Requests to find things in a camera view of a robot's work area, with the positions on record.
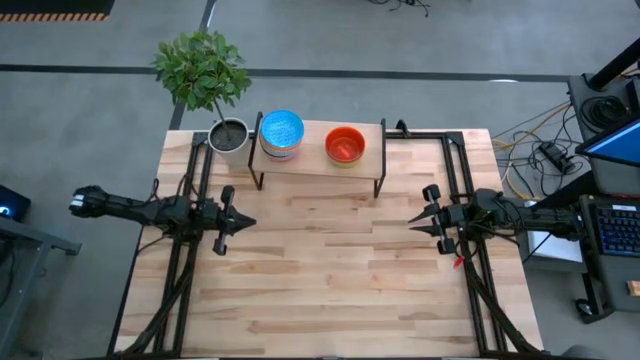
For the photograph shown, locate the blue white patterned ceramic bowl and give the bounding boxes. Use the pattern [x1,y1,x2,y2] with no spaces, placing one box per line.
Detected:
[259,109,306,151]

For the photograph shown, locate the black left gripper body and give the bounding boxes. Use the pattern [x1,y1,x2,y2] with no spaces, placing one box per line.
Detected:
[208,184,238,257]

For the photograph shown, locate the red white patterned ceramic bowl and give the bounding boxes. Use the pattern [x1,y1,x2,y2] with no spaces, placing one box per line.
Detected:
[262,149,301,163]

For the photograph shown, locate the wooden shelf black metal legs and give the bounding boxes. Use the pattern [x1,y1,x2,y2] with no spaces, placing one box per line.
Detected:
[247,110,389,200]

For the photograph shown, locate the laptop with blue screen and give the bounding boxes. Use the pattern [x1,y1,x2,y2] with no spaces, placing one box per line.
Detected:
[574,117,640,169]

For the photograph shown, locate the black device blue light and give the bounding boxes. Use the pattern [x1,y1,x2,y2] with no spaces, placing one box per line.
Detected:
[0,184,33,223]

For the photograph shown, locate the black pole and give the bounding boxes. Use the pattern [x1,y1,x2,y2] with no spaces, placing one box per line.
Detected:
[588,37,640,93]

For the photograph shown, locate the black power adapter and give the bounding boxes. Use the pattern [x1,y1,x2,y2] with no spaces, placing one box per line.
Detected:
[538,141,577,174]

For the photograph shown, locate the black equipment cart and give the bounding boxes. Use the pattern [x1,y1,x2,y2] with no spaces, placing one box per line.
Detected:
[567,72,640,324]

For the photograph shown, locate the white plant pot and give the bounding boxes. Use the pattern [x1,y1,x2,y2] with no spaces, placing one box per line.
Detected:
[207,116,251,169]

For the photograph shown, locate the grey side desk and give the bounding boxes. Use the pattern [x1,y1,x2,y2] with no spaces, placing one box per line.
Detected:
[0,214,83,359]

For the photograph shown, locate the orange-red plastic bowl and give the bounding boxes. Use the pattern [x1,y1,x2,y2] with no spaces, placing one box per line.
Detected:
[324,125,367,164]

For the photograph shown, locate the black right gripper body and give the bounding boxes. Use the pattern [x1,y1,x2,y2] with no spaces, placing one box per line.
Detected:
[422,183,471,257]

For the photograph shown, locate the white flat box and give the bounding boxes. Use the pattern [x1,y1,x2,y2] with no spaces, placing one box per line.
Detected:
[524,199,586,265]

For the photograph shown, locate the black floor cables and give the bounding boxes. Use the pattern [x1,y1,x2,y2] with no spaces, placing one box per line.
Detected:
[367,0,433,19]

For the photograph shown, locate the green leafy small tree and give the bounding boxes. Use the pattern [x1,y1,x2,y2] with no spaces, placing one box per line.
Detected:
[151,29,254,132]

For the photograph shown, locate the coiled black cable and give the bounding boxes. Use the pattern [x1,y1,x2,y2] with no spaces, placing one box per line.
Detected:
[582,94,631,133]

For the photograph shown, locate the black backlit keyboard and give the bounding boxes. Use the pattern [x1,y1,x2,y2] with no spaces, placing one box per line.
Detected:
[592,202,640,259]

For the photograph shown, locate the yellow plastic bowl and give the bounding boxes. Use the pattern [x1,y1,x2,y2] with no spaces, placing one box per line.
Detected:
[327,155,364,170]

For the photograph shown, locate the orange white patterned ceramic bowl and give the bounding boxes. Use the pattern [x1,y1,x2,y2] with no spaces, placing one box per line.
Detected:
[258,135,305,159]

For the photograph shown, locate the yellow floor cable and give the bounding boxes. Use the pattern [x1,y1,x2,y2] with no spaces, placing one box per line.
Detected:
[492,101,574,202]

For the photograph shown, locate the black aluminium rig frame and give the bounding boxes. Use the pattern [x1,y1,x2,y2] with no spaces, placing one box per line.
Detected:
[107,127,545,359]

